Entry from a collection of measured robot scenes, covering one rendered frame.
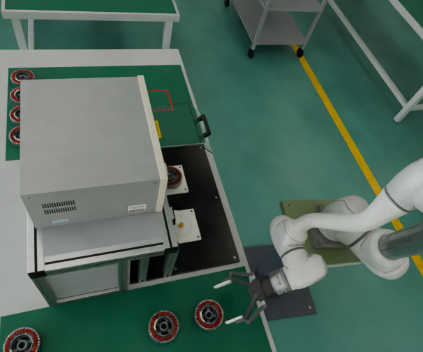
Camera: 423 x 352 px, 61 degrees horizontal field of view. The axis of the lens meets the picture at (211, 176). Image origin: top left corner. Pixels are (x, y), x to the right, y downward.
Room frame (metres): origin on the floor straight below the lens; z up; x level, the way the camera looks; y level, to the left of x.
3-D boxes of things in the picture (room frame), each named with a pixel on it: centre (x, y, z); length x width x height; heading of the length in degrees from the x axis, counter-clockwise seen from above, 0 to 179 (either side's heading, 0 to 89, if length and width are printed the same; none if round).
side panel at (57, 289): (0.32, 0.29, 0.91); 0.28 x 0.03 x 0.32; 122
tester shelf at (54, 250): (0.63, 0.39, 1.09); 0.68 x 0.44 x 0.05; 32
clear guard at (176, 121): (0.98, 0.23, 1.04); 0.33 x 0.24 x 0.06; 122
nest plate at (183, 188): (0.91, 0.18, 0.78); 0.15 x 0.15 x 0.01; 32
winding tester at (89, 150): (0.64, 0.40, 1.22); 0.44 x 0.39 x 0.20; 32
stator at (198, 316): (0.39, -0.17, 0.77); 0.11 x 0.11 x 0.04
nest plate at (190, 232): (0.70, 0.05, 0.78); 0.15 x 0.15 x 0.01; 32
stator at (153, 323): (0.29, -0.02, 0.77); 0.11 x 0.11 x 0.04
